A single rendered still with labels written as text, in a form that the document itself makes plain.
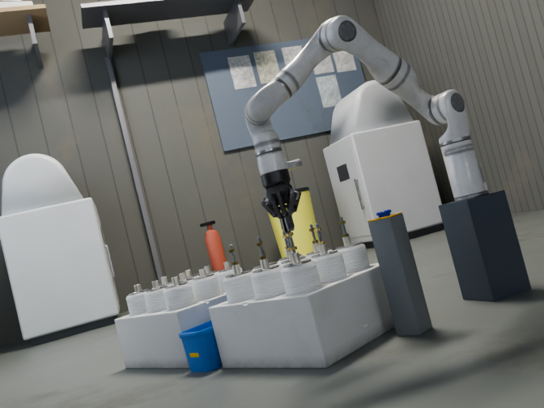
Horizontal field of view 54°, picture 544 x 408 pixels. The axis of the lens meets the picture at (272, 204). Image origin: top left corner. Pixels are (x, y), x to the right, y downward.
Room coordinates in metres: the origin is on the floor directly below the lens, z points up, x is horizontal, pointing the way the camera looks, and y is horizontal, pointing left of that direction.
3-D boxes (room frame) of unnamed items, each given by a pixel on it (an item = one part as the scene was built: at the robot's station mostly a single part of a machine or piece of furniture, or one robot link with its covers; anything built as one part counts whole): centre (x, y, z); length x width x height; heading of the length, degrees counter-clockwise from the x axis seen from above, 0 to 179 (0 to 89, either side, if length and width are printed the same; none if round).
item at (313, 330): (1.58, -0.02, 0.09); 0.39 x 0.39 x 0.18; 47
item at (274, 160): (1.42, -0.04, 0.53); 0.11 x 0.09 x 0.06; 137
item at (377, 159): (4.62, -0.95, 0.68); 0.70 x 0.58 x 1.35; 109
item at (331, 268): (1.50, -0.11, 0.16); 0.10 x 0.10 x 0.18
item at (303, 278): (1.41, -0.03, 0.16); 0.10 x 0.10 x 0.18
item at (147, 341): (1.95, 0.38, 0.09); 0.39 x 0.39 x 0.18; 47
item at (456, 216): (1.63, -0.59, 0.15); 0.14 x 0.14 x 0.30; 19
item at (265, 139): (1.42, -0.02, 0.63); 0.09 x 0.07 x 0.15; 12
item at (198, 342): (1.71, 0.23, 0.06); 0.30 x 0.11 x 0.12; 138
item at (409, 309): (1.44, -0.28, 0.16); 0.07 x 0.07 x 0.31; 47
